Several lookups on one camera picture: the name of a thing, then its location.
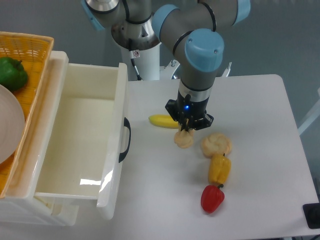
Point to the black device at table edge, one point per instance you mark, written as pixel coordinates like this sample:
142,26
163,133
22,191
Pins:
312,215

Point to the yellow bell pepper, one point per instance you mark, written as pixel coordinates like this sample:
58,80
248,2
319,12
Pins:
219,169

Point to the white drawer cabinet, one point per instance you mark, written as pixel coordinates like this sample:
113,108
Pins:
20,204

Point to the round bread roll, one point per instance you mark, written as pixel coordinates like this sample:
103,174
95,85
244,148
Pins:
216,143

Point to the black drawer handle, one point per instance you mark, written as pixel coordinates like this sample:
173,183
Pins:
127,131

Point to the open upper white drawer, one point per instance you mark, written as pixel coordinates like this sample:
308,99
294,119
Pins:
81,164

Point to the square bread roll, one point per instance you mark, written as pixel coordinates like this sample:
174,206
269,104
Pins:
184,139

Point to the beige round plate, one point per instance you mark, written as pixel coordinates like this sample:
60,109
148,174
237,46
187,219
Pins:
12,123

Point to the red bell pepper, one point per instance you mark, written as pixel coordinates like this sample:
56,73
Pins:
211,198

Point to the green bell pepper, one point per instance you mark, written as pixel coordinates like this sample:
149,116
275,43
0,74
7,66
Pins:
12,74

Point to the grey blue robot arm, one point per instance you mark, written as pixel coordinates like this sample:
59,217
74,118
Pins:
192,36

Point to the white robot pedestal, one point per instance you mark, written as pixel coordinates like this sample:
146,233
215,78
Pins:
147,63

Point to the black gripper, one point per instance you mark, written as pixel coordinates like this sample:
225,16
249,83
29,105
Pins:
190,115

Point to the orange woven basket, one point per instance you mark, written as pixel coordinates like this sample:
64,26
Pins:
34,51

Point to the yellow banana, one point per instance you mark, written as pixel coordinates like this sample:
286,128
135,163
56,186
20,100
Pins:
163,121

